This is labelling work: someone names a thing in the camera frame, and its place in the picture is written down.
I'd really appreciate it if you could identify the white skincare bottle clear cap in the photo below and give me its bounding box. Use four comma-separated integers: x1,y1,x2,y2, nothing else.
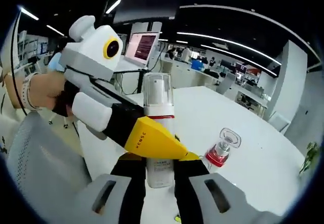
142,72,176,189

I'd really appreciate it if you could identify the long white office desk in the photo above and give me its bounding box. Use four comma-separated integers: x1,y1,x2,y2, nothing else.
154,57,223,85

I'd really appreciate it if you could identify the green potted plant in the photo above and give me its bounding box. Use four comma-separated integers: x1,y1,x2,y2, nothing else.
298,142,321,176

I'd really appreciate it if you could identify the light grey mesh office chair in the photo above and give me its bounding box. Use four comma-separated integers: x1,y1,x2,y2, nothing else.
6,112,93,219

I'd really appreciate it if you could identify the dark hanging ceiling screen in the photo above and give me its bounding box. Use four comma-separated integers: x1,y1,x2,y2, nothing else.
112,0,180,25

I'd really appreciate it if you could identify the person's left hand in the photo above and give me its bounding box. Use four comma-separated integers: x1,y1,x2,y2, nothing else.
28,71,68,110

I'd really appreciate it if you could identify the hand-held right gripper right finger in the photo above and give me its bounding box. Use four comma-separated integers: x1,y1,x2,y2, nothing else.
174,152,282,224

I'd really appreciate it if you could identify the white skincare bottle red collar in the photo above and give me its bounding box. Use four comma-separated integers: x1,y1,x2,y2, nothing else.
202,127,241,170

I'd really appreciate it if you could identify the white standing desk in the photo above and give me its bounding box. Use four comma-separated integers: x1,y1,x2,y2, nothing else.
113,57,150,95

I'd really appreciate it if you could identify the white wrist bracelet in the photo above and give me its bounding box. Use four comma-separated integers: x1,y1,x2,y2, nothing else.
22,72,41,111

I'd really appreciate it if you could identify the blue storage bin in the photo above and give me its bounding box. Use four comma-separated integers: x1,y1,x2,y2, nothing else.
191,59,205,70

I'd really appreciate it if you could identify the black device cable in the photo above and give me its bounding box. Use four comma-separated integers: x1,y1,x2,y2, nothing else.
10,11,30,117

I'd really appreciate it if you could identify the white laptop pink screen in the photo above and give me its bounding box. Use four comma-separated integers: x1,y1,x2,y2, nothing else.
124,31,160,67

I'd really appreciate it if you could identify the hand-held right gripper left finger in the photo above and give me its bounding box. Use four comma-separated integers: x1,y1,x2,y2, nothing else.
49,152,148,224

